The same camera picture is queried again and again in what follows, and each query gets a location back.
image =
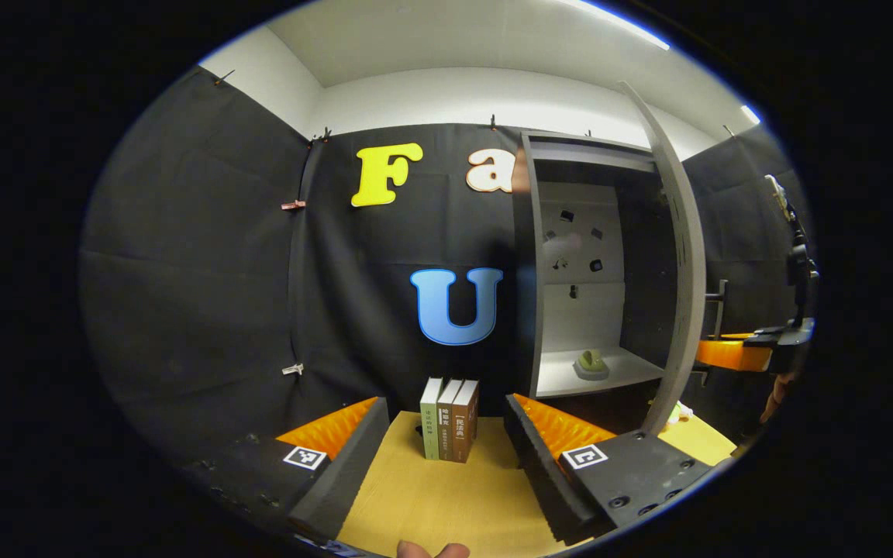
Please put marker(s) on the dark brown book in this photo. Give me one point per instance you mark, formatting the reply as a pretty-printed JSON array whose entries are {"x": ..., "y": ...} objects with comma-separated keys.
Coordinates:
[{"x": 446, "y": 430}]

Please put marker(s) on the green book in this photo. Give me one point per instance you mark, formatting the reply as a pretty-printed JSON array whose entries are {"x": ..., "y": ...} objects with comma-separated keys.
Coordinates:
[{"x": 431, "y": 426}]

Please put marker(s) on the beige cabinet door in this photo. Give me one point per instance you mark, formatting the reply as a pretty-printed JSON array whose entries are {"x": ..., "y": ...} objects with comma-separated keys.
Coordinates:
[{"x": 683, "y": 256}]

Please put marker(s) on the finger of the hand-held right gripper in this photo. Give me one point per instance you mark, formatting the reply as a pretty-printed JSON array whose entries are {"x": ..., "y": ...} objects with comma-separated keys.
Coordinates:
[{"x": 729, "y": 355}]

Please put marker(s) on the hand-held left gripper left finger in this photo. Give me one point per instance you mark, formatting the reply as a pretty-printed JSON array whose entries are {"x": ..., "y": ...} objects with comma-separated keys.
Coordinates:
[{"x": 349, "y": 473}]

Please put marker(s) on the black metal stand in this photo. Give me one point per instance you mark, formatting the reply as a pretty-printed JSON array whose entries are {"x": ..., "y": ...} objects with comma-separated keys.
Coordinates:
[{"x": 799, "y": 263}]

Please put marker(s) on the small ceiling light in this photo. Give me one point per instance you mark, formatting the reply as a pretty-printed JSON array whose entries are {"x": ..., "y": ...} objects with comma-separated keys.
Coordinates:
[{"x": 751, "y": 115}]

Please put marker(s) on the white clip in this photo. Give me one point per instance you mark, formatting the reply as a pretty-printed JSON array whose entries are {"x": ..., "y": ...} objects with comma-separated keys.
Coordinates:
[{"x": 293, "y": 369}]

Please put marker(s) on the orange brown book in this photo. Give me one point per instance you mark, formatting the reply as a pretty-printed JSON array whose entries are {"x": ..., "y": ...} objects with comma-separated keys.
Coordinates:
[{"x": 466, "y": 426}]

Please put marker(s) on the grey cabinet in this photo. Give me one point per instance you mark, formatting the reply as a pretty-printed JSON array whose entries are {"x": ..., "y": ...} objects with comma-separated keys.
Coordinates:
[{"x": 528, "y": 271}]

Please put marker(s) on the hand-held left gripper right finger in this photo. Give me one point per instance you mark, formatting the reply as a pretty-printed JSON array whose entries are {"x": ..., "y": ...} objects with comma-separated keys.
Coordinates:
[{"x": 543, "y": 473}]

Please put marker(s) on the pink clip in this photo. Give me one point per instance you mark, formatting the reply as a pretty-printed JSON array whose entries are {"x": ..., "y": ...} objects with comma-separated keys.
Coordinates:
[{"x": 293, "y": 204}]

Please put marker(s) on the black backdrop cloth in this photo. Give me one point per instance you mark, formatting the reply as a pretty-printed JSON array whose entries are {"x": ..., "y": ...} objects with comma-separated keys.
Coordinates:
[{"x": 183, "y": 271}]

